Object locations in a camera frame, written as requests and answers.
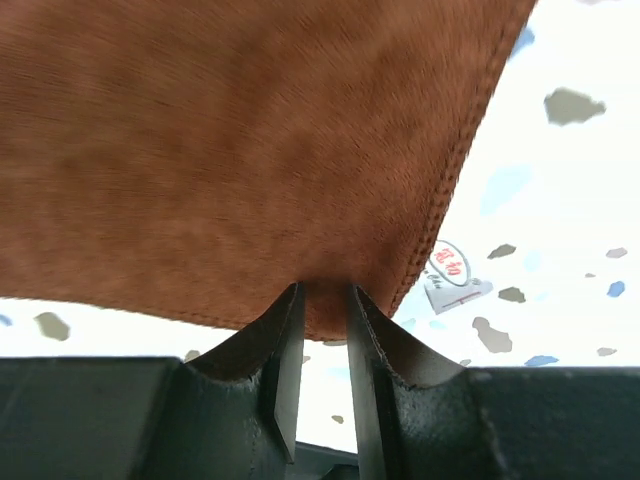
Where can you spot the brown towel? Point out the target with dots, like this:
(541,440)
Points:
(191,159)

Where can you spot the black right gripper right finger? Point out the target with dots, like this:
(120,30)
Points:
(420,415)

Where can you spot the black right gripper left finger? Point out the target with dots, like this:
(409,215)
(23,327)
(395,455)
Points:
(230,413)

